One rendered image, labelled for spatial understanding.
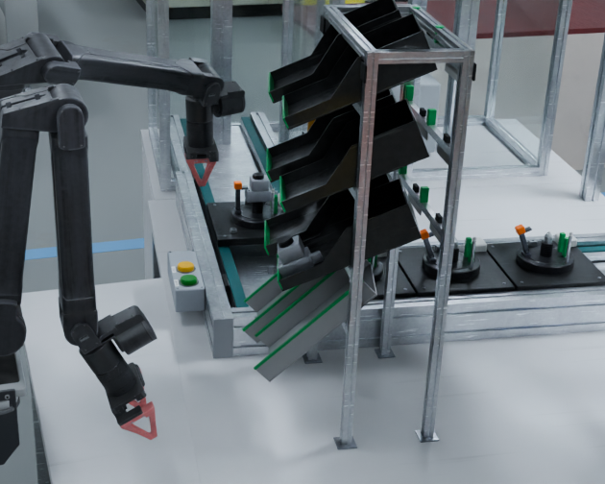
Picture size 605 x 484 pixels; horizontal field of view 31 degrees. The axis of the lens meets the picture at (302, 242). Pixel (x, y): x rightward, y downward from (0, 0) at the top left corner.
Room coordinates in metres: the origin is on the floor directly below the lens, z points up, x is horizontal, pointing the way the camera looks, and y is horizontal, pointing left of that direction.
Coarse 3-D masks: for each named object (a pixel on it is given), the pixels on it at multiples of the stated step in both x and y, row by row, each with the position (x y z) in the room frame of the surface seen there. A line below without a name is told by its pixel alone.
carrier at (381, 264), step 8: (376, 256) 2.34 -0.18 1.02; (384, 256) 2.44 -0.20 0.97; (376, 264) 2.36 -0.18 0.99; (384, 264) 2.40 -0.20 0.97; (376, 272) 2.32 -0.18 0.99; (384, 272) 2.36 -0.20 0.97; (400, 272) 2.36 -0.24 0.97; (376, 280) 2.31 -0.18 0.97; (384, 280) 2.31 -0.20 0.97; (400, 280) 2.32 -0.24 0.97; (376, 288) 2.27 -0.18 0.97; (400, 288) 2.28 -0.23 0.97; (408, 288) 2.28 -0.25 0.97; (376, 296) 2.24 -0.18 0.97; (400, 296) 2.25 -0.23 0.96; (408, 296) 2.26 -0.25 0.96
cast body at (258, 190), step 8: (256, 176) 2.63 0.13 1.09; (264, 176) 2.66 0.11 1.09; (256, 184) 2.62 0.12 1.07; (264, 184) 2.63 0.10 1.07; (248, 192) 2.62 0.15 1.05; (256, 192) 2.62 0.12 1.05; (264, 192) 2.63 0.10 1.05; (248, 200) 2.62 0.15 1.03; (256, 200) 2.62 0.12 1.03; (264, 200) 2.63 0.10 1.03
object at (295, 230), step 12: (372, 180) 1.98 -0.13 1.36; (384, 180) 1.98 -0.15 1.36; (348, 192) 1.98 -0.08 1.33; (312, 204) 2.10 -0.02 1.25; (324, 204) 1.98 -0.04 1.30; (336, 204) 1.98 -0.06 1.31; (276, 216) 2.10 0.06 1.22; (288, 216) 2.10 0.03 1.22; (300, 216) 2.10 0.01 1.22; (312, 216) 2.08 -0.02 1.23; (324, 216) 1.98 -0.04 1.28; (264, 228) 2.06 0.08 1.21; (276, 228) 2.09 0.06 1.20; (288, 228) 2.07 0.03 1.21; (300, 228) 2.05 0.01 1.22; (312, 228) 1.98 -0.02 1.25; (264, 240) 2.00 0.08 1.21; (276, 240) 2.03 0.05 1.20; (276, 252) 1.97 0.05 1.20
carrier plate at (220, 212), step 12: (216, 204) 2.73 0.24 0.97; (228, 204) 2.73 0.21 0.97; (216, 216) 2.64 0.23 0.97; (228, 216) 2.65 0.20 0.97; (216, 228) 2.57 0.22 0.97; (228, 228) 2.57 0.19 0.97; (240, 228) 2.58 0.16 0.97; (216, 240) 2.53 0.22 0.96; (228, 240) 2.51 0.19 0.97; (240, 240) 2.51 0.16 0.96; (252, 240) 2.52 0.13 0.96
